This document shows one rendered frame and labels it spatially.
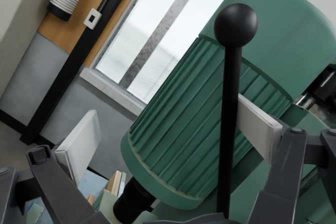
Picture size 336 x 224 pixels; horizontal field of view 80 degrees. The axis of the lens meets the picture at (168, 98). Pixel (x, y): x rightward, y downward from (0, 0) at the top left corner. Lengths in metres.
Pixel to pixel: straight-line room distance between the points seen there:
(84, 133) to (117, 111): 1.60
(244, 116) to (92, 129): 0.13
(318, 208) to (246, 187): 0.10
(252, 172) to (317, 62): 0.17
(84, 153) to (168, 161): 0.15
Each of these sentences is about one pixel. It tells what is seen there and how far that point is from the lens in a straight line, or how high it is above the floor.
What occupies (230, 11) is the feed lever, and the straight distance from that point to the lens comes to 0.17.
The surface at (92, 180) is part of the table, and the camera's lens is 0.73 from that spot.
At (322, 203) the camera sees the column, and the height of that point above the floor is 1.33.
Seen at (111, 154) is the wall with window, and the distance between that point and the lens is 1.94.
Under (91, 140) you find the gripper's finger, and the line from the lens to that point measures 0.18.
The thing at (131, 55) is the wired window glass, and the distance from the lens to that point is 1.74.
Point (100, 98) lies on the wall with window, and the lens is 1.79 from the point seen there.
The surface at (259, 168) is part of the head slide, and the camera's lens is 0.34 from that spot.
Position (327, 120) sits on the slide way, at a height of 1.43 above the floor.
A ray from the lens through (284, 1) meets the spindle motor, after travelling 0.28.
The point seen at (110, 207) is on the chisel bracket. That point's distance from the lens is 0.45.
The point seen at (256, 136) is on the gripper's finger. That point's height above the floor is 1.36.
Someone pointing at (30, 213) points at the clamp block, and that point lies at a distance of 0.53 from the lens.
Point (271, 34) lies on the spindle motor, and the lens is 0.27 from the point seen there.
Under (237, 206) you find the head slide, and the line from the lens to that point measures 0.38.
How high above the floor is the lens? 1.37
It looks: 12 degrees down
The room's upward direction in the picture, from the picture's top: 37 degrees clockwise
